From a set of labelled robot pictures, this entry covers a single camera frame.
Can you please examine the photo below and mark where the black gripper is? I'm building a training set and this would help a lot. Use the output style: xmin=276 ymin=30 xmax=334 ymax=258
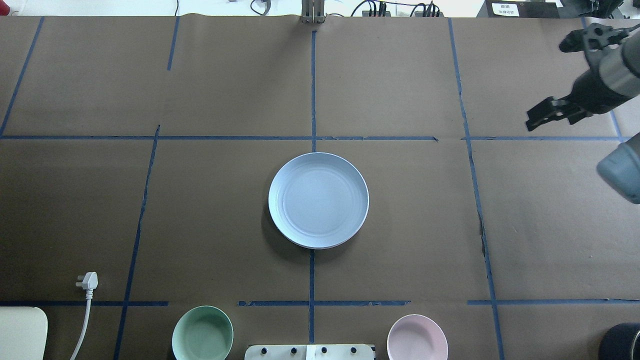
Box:
xmin=525 ymin=71 xmax=626 ymax=132

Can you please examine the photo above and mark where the blue plate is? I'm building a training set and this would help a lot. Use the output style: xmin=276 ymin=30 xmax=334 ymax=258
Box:
xmin=267 ymin=152 xmax=370 ymax=237

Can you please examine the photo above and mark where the pink plate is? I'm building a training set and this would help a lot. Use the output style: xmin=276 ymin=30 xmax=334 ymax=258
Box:
xmin=285 ymin=235 xmax=356 ymax=250

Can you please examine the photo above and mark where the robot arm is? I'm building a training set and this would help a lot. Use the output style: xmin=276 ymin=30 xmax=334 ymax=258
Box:
xmin=525 ymin=35 xmax=640 ymax=205

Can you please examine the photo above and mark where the black box with label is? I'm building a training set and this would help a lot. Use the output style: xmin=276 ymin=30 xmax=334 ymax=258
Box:
xmin=476 ymin=0 xmax=560 ymax=19

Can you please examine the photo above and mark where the dark blue pot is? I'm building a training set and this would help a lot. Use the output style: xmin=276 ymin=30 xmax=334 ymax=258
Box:
xmin=598 ymin=322 xmax=640 ymax=360

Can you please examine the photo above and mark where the pink bowl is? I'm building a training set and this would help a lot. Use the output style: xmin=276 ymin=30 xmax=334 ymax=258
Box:
xmin=386 ymin=314 xmax=450 ymax=360

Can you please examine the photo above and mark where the white mounting pillar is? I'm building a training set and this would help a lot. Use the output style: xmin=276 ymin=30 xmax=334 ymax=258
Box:
xmin=244 ymin=343 xmax=377 ymax=360

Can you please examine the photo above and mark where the green bowl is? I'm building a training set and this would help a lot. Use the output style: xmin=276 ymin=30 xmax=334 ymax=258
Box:
xmin=171 ymin=305 xmax=234 ymax=360

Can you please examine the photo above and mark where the cream toaster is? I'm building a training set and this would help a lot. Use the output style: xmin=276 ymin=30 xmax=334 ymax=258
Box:
xmin=0 ymin=306 xmax=48 ymax=360

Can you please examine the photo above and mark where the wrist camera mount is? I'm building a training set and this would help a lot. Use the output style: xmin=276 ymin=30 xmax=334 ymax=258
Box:
xmin=558 ymin=22 xmax=639 ymax=68

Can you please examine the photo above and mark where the aluminium frame post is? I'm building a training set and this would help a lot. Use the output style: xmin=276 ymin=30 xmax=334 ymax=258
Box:
xmin=300 ymin=0 xmax=327 ymax=24

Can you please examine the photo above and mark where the white toaster plug cable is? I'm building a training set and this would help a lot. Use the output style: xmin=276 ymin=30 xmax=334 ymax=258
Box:
xmin=69 ymin=271 xmax=99 ymax=360

